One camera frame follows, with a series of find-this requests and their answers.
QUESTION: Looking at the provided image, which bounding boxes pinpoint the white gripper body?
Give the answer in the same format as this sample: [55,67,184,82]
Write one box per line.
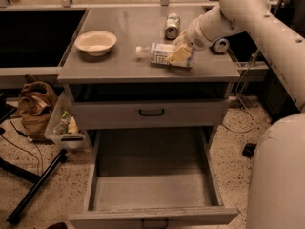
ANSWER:
[185,6,243,51]

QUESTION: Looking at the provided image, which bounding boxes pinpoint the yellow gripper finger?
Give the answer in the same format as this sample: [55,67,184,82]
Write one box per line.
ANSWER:
[172,31,188,47]
[167,44,192,63]

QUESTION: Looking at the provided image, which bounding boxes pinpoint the clear plastic water bottle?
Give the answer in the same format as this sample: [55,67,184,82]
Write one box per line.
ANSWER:
[135,43,193,68]

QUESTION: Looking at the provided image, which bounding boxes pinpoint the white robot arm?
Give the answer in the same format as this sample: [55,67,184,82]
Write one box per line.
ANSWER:
[167,0,305,229]

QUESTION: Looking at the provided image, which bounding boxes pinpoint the grey drawer cabinet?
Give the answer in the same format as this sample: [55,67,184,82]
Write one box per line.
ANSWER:
[58,5,239,139]

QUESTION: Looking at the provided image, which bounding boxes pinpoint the closed grey top drawer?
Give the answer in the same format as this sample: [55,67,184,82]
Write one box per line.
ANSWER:
[72,99,230,130]

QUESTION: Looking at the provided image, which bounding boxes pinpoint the open grey middle drawer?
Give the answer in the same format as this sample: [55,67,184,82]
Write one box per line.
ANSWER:
[69,127,238,229]

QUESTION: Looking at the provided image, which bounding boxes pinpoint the green white soda can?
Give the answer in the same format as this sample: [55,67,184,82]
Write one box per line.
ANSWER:
[164,13,180,39]

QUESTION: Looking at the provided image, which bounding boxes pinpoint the blue soda can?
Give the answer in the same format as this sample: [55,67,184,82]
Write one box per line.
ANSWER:
[212,38,230,53]

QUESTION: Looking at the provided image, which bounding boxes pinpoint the white paper bowl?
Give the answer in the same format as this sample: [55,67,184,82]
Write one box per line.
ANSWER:
[74,31,117,56]

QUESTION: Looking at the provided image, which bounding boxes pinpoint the clear plastic storage bin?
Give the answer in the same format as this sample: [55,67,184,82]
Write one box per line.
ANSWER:
[45,92,86,151]

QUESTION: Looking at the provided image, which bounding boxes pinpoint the brown fabric bag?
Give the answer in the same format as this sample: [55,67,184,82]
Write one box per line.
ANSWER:
[18,74,58,140]

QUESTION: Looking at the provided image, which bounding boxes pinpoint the black stand legs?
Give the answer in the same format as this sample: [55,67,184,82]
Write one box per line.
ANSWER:
[0,149,67,224]

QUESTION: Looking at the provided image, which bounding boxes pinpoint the white cable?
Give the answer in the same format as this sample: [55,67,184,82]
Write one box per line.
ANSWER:
[221,48,271,135]

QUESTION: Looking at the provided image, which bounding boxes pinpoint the black cable on floor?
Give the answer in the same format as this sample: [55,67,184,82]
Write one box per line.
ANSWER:
[0,115,45,176]

